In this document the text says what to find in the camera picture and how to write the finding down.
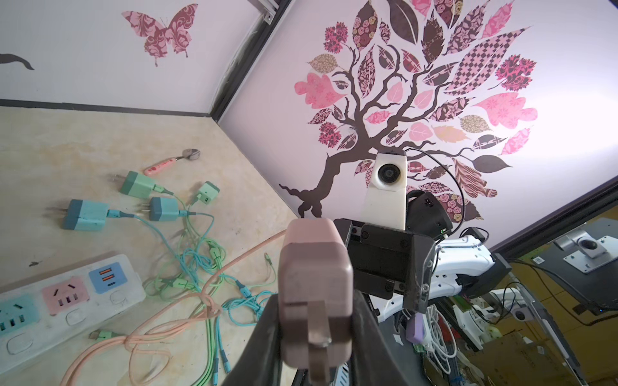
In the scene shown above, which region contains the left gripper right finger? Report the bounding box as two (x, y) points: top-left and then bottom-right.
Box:
(349, 289), (409, 386)

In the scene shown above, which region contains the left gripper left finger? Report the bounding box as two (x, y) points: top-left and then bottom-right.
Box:
(223, 294), (282, 386)

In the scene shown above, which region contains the small green charger plug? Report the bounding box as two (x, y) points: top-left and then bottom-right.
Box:
(191, 181), (220, 204)

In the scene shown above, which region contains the teal charger plug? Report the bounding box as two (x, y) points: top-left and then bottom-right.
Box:
(46, 199), (135, 232)
(140, 197), (195, 222)

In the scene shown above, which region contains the white multicolour power strip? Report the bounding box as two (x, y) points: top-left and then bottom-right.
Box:
(1, 254), (146, 375)

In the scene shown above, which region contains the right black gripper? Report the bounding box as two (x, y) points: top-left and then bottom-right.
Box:
(334, 219), (436, 313)

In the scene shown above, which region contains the pink charger plug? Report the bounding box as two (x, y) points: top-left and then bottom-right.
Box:
(278, 219), (353, 385)

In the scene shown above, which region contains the pink handled spoon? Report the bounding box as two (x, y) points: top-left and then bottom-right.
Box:
(143, 149), (201, 176)

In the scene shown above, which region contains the green teal cable tangle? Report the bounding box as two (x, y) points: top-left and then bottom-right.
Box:
(89, 192), (278, 386)

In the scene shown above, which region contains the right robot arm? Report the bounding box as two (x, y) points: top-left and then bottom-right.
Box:
(335, 190), (511, 322)

